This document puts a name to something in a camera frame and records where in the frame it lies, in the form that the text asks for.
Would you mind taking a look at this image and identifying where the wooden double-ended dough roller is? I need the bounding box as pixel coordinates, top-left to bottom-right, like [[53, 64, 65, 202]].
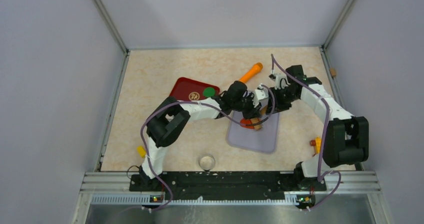
[[250, 106, 267, 131]]

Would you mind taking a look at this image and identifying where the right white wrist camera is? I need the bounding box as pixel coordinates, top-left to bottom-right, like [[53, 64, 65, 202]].
[[269, 73, 289, 90]]

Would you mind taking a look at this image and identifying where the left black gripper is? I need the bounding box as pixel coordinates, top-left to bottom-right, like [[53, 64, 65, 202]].
[[232, 93, 262, 121]]

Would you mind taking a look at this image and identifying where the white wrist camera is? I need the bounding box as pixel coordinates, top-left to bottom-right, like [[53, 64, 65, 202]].
[[252, 88, 269, 109], [269, 73, 289, 90]]

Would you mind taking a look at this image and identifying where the dark red lacquer tray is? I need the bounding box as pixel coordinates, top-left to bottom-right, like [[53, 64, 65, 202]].
[[169, 77, 220, 101]]

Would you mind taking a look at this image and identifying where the green dough disc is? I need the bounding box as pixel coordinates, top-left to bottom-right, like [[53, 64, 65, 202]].
[[202, 87, 216, 98]]

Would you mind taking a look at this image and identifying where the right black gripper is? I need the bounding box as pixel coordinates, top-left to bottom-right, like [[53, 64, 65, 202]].
[[266, 86, 298, 115]]

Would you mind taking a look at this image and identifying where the yellow toy car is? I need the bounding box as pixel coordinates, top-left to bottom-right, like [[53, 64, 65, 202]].
[[309, 137, 322, 156]]

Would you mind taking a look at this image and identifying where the orange-red dough lump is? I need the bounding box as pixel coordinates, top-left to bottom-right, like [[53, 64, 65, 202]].
[[240, 118, 254, 129]]

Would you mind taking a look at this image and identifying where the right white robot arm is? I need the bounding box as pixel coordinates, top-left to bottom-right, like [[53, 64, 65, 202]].
[[268, 65, 369, 190]]

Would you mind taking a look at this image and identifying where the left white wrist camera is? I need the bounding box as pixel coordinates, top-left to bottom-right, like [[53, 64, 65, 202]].
[[252, 88, 269, 109]]

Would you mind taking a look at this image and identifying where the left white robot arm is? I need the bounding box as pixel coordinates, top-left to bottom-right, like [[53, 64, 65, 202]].
[[139, 81, 269, 191]]

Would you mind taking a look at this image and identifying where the small yellow block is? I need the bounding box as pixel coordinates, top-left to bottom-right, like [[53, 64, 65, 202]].
[[136, 146, 148, 158]]

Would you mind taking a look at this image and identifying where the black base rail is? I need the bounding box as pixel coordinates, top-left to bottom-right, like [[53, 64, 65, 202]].
[[129, 171, 327, 201]]

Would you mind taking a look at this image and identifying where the orange plastic rolling pin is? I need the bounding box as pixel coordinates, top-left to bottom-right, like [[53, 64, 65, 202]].
[[239, 62, 263, 83]]

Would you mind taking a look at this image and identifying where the lavender plastic cutting board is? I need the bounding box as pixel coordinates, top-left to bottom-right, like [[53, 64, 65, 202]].
[[226, 113, 280, 154]]

